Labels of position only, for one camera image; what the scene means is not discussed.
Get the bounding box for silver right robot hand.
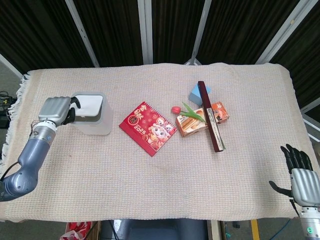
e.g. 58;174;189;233
268;143;320;208

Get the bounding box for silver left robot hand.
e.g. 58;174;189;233
37;96;81;127

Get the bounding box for white plastic container lid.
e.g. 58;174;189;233
73;94;104;118

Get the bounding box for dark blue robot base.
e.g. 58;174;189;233
101;218;209;240

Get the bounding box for translucent white container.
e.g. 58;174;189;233
71;91;113;137

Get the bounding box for red 2026 desk calendar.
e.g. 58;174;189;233
118;101;178;158

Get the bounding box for black pleated curtain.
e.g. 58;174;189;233
0;0;320;111

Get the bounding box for artificial pink tulip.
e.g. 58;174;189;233
170;101;227;151

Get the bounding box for red patterned bag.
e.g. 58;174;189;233
59;220;94;240

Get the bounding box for beige woven tablecloth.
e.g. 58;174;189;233
0;62;320;223

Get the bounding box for orange biscuit snack box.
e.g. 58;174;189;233
175;101;230;138

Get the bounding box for dark red long box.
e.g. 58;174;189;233
197;80;228;153

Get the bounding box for light blue foam block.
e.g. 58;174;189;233
188;83;212;106

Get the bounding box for black cable bundle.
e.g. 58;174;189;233
0;90;16;130

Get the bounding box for white metal frame post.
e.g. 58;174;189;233
300;96;320;144
186;0;213;66
137;0;154;65
0;53;24;79
256;0;320;65
64;0;100;68

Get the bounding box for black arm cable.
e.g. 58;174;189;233
0;161;21;181

